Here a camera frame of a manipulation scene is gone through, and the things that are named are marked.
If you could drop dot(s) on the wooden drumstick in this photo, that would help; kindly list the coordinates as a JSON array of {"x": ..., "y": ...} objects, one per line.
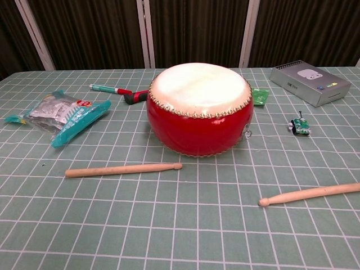
[
  {"x": 309, "y": 193},
  {"x": 112, "y": 170}
]

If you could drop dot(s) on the red and white drum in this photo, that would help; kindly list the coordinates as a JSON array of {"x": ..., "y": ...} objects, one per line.
[{"x": 197, "y": 126}]

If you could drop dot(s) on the red and black claw hammer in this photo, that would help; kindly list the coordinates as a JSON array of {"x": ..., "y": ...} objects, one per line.
[{"x": 135, "y": 98}]

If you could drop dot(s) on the green and red marker pen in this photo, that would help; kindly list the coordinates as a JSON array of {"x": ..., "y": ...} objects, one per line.
[{"x": 107, "y": 89}]

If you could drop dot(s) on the green sachet packet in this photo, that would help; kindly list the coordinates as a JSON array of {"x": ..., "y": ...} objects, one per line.
[{"x": 260, "y": 97}]

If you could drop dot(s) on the green checked tablecloth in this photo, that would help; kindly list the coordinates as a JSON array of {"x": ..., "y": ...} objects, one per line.
[{"x": 168, "y": 225}]

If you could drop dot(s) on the dark ribbed partition panel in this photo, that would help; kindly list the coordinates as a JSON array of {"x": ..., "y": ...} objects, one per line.
[
  {"x": 12, "y": 42},
  {"x": 197, "y": 31},
  {"x": 309, "y": 31},
  {"x": 92, "y": 33}
]

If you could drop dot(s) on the teal and silver snack bag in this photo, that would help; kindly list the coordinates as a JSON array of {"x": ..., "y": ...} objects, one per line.
[{"x": 64, "y": 115}]

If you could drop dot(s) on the small green circuit module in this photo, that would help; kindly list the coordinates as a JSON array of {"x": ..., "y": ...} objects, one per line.
[{"x": 299, "y": 126}]

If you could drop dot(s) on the silver product box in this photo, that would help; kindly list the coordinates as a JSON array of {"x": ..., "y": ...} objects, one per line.
[{"x": 309, "y": 81}]

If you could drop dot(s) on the white partition frame post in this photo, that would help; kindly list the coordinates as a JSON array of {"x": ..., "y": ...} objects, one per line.
[
  {"x": 146, "y": 36},
  {"x": 249, "y": 36},
  {"x": 35, "y": 36}
]

